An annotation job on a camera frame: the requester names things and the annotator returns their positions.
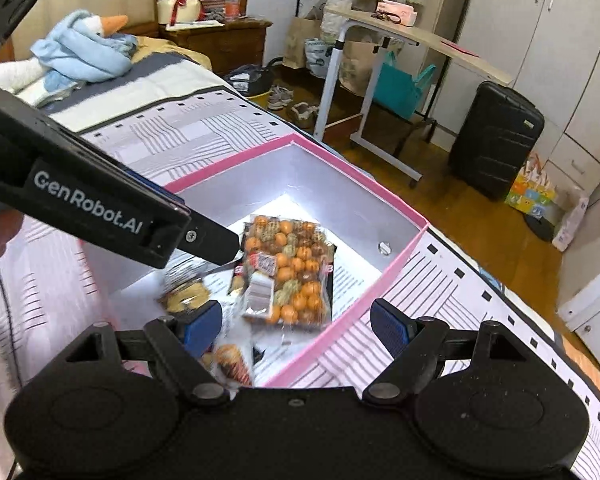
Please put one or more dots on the pink tissue box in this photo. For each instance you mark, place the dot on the pink tissue box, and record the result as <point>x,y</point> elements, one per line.
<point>400,13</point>

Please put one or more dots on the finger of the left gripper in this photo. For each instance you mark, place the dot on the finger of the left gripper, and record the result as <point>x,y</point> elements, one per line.
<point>208,240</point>

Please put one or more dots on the black suitcase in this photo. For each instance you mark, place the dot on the black suitcase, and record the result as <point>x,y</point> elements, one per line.
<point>495,140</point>

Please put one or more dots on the brown paper bag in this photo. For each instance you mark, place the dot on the brown paper bag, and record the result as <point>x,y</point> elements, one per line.
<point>300,30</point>

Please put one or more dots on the teal tote bag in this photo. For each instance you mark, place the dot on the teal tote bag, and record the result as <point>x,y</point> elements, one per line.
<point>399,92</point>

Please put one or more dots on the colourful cardboard box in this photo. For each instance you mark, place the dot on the colourful cardboard box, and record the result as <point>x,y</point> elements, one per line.
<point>532,190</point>

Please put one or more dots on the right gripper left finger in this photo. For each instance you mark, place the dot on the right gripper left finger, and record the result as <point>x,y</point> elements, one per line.
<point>177,345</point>

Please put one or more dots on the striped bed sheet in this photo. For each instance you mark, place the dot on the striped bed sheet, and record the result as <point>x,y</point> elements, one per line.
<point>138,404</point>

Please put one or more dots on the clear bag orange nuts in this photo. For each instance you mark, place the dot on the clear bag orange nuts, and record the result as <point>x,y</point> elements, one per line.
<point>286,276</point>

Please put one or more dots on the blue goose plush toy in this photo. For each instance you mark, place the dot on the blue goose plush toy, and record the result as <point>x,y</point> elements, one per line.
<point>83,48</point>

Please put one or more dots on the wooden nightstand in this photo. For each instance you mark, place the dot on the wooden nightstand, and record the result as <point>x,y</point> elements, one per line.
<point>221,48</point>

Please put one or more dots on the silver snack bar wrapper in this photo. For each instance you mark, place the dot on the silver snack bar wrapper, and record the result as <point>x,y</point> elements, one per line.
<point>188,285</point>

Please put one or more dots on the pink cardboard box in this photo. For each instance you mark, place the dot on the pink cardboard box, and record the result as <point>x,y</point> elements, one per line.
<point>373,231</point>

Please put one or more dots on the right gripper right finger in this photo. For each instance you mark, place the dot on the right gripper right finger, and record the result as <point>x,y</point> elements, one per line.
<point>415,346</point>

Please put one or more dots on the cream noodle snack bag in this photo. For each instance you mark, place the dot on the cream noodle snack bag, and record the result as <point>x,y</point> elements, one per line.
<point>230,358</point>

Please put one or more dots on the white wardrobe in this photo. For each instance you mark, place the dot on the white wardrobe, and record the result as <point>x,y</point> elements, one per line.
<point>549,48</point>

